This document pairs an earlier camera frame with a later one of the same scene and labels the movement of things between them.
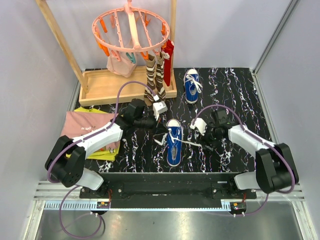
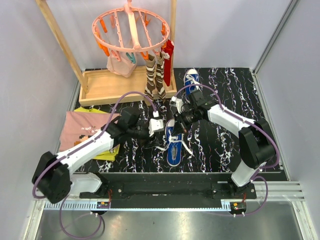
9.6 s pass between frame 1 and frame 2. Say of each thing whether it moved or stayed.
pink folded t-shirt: stayed
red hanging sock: stayed
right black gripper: moved
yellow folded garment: stayed
